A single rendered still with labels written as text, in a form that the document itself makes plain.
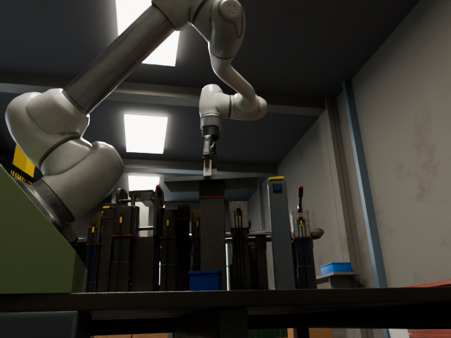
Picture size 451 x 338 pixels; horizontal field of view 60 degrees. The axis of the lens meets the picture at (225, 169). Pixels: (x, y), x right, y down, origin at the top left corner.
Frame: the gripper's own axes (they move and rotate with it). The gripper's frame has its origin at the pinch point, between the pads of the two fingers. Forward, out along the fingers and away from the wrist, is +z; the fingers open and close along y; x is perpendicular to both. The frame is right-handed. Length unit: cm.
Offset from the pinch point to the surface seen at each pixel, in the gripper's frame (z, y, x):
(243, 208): 10.3, 15.3, -11.0
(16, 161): -41, 62, 144
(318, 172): -145, 417, -68
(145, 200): 7.2, 6.7, 29.9
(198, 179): 3.3, -5.5, 3.6
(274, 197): 10.4, 1.4, -25.4
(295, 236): 22.7, 18.2, -32.3
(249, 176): 2.4, -3.0, -16.5
